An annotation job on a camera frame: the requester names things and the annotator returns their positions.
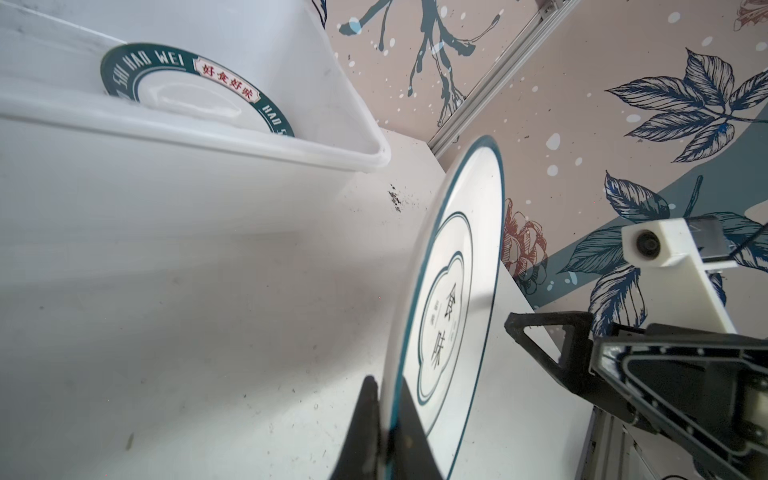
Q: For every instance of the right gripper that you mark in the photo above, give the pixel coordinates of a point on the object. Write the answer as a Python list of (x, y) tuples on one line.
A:
[(690, 390)]

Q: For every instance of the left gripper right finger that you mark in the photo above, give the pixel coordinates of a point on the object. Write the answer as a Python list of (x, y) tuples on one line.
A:
[(408, 452)]

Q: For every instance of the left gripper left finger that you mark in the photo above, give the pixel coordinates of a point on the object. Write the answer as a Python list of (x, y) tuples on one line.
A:
[(359, 455)]

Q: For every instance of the white plate with flower outline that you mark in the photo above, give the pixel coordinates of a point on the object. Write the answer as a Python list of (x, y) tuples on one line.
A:
[(442, 320)]

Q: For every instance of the white plate dark lettered rim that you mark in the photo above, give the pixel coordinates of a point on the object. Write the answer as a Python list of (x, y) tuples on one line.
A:
[(181, 82)]

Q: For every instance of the white plastic bin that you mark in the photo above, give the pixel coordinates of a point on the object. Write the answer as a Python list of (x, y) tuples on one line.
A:
[(78, 164)]

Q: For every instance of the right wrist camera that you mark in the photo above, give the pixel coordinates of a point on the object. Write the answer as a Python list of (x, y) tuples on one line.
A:
[(677, 258)]

